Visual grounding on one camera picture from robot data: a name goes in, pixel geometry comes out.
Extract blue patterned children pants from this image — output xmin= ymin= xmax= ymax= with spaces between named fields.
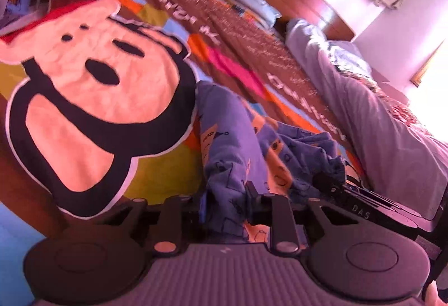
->
xmin=197 ymin=81 xmax=346 ymax=242

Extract person's right hand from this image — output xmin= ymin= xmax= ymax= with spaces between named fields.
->
xmin=424 ymin=281 xmax=448 ymax=306

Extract grey crumpled blanket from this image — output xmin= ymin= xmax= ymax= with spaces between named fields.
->
xmin=286 ymin=19 xmax=447 ymax=219

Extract colourful cartoon monkey bedspread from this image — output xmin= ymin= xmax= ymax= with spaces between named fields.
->
xmin=0 ymin=0 xmax=365 ymax=306

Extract gold picture frame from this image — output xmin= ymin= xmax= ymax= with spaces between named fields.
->
xmin=410 ymin=42 xmax=443 ymax=87

